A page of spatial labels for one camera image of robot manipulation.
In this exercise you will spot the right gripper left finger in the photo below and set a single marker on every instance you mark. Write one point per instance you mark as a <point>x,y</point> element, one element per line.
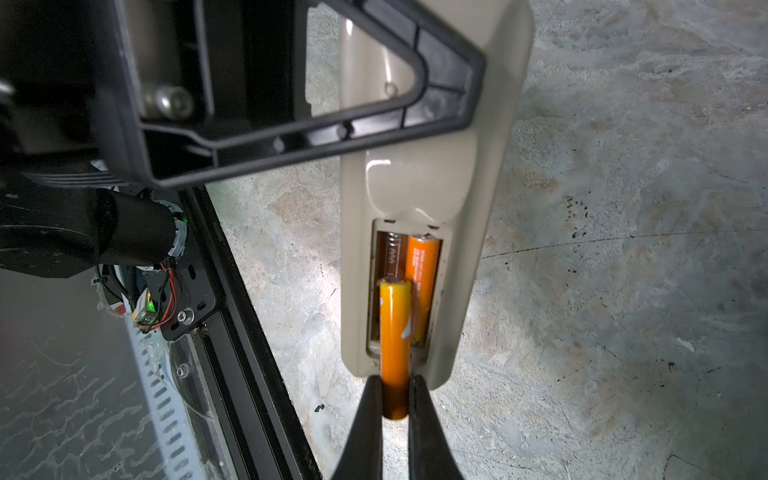
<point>362,455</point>

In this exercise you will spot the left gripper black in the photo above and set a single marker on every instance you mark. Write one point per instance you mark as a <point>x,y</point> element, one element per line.
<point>68,94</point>

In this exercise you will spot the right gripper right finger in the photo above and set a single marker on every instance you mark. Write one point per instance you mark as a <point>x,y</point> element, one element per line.
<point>429,455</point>

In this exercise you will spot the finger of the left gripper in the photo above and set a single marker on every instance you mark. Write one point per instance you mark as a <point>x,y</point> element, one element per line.
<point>190,92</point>

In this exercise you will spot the orange battery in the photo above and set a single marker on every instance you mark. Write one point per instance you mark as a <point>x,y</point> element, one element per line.
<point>421,268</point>
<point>395,346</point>

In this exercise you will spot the white remote control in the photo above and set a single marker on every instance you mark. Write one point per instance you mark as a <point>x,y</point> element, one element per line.
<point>438,198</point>

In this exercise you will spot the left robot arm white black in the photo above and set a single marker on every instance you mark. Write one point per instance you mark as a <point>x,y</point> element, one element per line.
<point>58,228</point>

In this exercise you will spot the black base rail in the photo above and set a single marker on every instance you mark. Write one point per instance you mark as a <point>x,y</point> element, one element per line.
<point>260,427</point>

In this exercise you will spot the white slotted cable duct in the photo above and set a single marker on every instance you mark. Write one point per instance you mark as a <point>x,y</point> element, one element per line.
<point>169,414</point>

